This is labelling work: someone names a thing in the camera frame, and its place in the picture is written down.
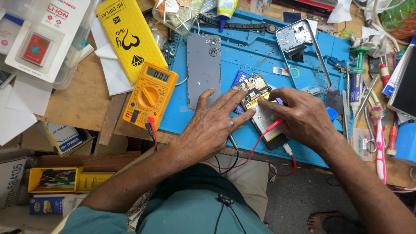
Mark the person's left hand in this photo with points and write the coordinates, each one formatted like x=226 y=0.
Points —
x=208 y=130

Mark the person's right hand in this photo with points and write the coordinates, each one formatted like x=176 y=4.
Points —
x=305 y=120

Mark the red multimeter probe lead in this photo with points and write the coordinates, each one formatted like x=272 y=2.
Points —
x=274 y=125

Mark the phone with battery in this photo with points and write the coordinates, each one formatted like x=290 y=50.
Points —
x=260 y=86

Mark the blue round cap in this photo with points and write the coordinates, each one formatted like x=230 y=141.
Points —
x=332 y=113

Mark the black plastic pry pick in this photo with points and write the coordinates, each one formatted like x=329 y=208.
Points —
x=334 y=100

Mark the black multimeter probe lead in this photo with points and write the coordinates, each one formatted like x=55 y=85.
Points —
x=234 y=152

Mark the metal spudger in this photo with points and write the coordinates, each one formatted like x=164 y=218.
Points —
x=346 y=117

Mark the white sim tray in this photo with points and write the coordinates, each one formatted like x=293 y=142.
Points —
x=279 y=71

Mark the grey phone back cover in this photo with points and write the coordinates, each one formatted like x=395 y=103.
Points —
x=204 y=74

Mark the blue foil packet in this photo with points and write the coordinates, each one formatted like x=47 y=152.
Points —
x=240 y=79

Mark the small clear parts bag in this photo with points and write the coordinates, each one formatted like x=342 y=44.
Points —
x=360 y=146

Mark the metal tweezers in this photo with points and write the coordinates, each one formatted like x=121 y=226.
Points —
x=367 y=97

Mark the small scissors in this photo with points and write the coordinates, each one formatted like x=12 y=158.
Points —
x=370 y=136

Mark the person's beige trousers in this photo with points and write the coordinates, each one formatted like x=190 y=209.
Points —
x=250 y=182

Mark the yellow digital multimeter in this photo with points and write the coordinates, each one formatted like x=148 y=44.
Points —
x=148 y=97

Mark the pink toothbrush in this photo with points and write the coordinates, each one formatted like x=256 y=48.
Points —
x=380 y=149

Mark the small green circuit board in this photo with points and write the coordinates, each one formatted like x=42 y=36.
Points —
x=169 y=53

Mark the person's teal shirt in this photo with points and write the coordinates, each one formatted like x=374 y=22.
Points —
x=188 y=214

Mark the blue silicone repair mat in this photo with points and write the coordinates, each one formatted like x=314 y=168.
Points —
x=247 y=52

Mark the wooden strip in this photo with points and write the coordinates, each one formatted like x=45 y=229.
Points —
x=112 y=120

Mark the grey cloth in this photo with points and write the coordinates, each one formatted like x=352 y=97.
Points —
x=370 y=44

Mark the white tube blue tip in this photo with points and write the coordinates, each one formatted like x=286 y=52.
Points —
x=395 y=74

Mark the dark blue square piece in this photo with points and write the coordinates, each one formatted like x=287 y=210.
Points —
x=292 y=17

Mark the black phone silver edge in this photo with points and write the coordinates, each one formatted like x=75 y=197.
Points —
x=406 y=87

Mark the black segmented strip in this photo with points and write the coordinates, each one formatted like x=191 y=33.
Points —
x=237 y=25

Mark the white paper sheets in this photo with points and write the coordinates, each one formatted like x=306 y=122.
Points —
x=109 y=65

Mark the clear crinkled plastic bag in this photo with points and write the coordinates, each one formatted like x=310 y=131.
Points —
x=177 y=14

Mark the yellow display package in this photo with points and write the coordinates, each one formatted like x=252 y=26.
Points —
x=130 y=39

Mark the wooden plank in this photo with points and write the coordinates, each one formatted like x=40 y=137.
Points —
x=91 y=161

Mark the white glue bottle blue nozzle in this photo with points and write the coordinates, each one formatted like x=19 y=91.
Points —
x=226 y=9

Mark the closed yellow cardboard box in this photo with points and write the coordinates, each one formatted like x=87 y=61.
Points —
x=94 y=181

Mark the white and blue box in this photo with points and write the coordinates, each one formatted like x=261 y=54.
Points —
x=65 y=136

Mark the clear plastic container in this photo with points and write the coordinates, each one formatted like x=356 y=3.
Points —
x=70 y=73

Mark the open yellow cardboard box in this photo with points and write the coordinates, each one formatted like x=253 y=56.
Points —
x=55 y=178

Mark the blue printed packet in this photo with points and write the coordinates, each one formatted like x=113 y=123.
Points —
x=45 y=205

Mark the battery blister pack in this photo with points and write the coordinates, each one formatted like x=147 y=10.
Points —
x=45 y=39

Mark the large white paper sheet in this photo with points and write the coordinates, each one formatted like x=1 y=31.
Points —
x=19 y=113

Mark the white printed carton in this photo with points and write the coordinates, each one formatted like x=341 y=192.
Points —
x=11 y=182

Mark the silver phone middle frame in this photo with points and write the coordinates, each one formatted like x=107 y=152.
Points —
x=294 y=35

